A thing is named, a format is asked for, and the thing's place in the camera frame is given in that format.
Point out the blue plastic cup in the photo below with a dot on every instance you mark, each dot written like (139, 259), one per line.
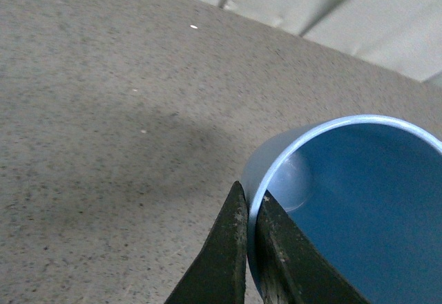
(366, 191)

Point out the white pleated curtain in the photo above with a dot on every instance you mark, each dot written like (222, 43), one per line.
(400, 35)

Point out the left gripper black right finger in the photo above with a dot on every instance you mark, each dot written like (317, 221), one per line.
(290, 268)

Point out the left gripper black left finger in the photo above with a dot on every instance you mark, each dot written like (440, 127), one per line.
(217, 275)

